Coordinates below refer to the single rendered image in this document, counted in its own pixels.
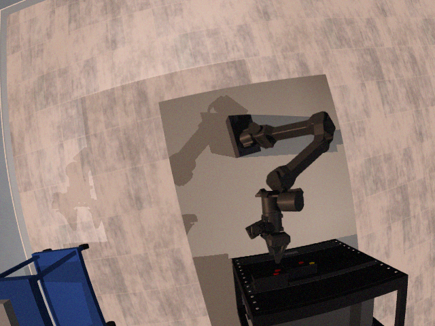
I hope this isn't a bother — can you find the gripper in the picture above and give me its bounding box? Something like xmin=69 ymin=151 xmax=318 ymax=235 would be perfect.
xmin=260 ymin=211 xmax=290 ymax=264

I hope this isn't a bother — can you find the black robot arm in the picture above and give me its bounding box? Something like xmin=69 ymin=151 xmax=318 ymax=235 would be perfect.
xmin=236 ymin=111 xmax=336 ymax=239

